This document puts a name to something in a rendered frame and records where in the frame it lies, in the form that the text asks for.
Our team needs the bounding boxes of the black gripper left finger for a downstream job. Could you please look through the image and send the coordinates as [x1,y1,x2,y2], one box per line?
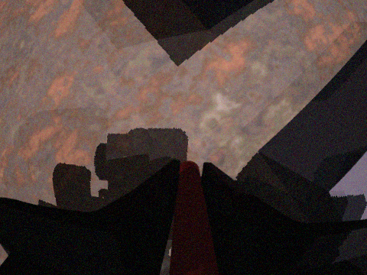
[0,160,180,275]

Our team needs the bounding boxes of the dark red peg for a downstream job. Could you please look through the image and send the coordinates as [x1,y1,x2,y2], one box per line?
[169,161,219,275]

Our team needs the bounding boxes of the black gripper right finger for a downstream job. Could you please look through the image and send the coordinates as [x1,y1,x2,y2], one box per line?
[201,162,367,275]

